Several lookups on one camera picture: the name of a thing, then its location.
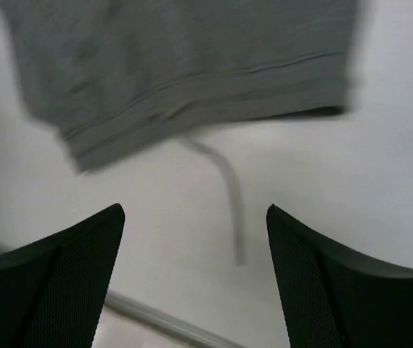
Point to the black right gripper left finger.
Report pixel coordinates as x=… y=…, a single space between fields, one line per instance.
x=52 y=291

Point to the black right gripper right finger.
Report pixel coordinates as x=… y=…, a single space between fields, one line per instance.
x=334 y=296

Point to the grey cotton shorts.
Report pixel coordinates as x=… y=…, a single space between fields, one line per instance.
x=116 y=77

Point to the aluminium front frame rail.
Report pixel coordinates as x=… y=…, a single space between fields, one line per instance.
x=166 y=324

